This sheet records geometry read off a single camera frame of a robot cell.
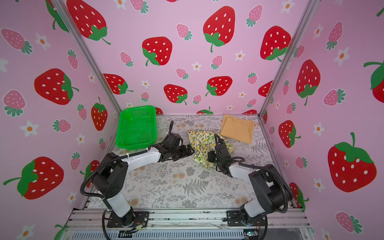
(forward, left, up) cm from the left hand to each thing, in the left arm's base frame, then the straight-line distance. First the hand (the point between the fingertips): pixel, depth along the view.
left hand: (191, 153), depth 91 cm
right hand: (0, -9, -2) cm, 9 cm away
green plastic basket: (+27, +44, -7) cm, 52 cm away
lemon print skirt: (+13, -7, -6) cm, 16 cm away
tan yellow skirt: (+25, -37, -7) cm, 45 cm away
